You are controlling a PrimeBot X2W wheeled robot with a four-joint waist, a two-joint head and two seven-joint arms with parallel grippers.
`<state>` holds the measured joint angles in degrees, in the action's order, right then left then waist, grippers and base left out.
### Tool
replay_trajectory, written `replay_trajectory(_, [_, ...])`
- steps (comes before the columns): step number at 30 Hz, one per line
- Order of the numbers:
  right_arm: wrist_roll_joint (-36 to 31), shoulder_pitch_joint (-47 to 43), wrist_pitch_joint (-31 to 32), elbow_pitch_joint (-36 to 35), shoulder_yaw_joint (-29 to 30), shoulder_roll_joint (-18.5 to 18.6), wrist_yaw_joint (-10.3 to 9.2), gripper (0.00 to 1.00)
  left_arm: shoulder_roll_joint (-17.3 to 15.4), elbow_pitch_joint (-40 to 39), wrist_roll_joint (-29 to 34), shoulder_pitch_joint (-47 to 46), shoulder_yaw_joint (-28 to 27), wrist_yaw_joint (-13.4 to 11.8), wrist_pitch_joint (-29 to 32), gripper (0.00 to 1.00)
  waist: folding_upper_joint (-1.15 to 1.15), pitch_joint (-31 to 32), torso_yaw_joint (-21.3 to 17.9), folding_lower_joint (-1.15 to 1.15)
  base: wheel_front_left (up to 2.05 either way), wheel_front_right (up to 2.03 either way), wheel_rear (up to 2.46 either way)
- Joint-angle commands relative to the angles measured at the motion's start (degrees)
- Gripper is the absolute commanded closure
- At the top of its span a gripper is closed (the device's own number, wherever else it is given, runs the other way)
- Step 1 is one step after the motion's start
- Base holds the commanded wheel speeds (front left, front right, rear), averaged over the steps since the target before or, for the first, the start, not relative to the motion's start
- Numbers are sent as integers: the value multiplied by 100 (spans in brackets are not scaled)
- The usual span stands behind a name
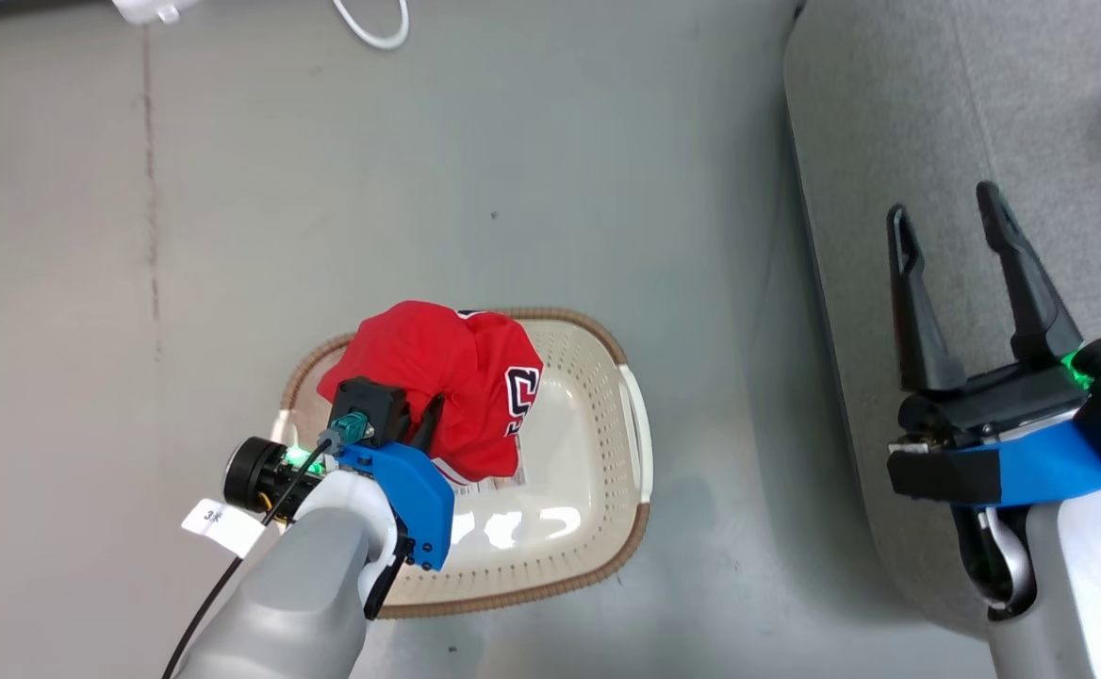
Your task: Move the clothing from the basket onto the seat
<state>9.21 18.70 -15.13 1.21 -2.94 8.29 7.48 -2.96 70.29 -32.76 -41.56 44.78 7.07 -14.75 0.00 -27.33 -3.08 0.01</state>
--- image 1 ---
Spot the white paper tag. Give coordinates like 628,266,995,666
180,497,268,558

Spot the coiled white power cable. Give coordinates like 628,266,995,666
331,0,411,51

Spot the left blue camera mount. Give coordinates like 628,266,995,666
336,440,456,573

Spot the red jersey with navy numerals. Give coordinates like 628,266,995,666
317,300,545,489

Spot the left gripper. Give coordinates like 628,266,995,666
222,393,446,526

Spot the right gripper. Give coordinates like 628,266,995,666
886,181,1101,473

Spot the beige plastic laundry basket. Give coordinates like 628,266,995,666
271,307,654,621

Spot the right blue camera mount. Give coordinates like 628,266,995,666
946,415,1101,511

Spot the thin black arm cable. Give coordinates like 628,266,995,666
161,438,337,679

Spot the grey fabric sofa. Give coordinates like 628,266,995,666
783,0,1101,644

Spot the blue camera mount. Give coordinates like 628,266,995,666
946,415,1101,511
336,440,456,573

